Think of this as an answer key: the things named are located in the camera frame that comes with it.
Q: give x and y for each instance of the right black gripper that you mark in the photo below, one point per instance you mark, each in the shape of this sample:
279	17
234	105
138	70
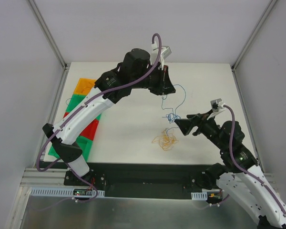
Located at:
199	122

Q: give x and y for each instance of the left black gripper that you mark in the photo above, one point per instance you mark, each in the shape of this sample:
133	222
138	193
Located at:
162	79

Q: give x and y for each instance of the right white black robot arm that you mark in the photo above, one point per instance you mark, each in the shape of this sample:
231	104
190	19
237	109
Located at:
240	175

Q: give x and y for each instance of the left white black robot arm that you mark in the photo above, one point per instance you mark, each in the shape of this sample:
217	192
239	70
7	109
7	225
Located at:
138	70

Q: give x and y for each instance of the orange plastic bin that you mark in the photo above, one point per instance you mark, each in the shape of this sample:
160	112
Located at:
84	86

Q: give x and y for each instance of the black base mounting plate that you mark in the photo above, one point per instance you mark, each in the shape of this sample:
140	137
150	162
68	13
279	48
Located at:
156	181

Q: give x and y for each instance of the red plastic bin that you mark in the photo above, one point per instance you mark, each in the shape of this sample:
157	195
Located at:
90	131

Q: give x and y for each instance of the upper green plastic bin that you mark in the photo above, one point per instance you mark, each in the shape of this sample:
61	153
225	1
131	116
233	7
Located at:
73	102

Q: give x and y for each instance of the green plastic bin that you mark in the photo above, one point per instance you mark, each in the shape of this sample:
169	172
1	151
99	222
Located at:
73	102
84	143

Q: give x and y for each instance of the lower green plastic bin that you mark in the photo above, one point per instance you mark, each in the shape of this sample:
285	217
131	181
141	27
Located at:
84	143

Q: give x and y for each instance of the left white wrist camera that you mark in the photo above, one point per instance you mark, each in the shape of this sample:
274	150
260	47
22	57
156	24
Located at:
165	52

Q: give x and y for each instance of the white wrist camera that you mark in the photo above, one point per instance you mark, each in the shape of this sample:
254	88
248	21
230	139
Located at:
217	107
165	52

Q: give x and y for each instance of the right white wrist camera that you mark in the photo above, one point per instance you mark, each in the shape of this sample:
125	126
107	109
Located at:
217	107

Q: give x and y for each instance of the right white cable duct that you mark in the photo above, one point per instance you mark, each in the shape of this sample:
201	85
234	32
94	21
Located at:
199	196

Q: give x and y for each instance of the white cable duct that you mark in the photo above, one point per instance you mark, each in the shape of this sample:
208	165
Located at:
65	192
199	196

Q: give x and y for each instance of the right aluminium frame post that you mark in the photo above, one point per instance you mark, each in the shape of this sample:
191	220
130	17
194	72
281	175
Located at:
257	28

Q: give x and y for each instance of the aluminium frame post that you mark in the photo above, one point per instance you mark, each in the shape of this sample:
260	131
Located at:
46	32
257	28

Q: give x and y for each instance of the left aluminium frame post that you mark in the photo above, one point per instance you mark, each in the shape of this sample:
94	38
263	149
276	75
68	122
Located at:
46	32

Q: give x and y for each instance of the left white cable duct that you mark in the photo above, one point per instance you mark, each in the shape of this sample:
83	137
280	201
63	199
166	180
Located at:
65	192

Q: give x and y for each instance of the aluminium front rail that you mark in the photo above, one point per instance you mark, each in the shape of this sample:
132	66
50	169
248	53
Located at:
50	178

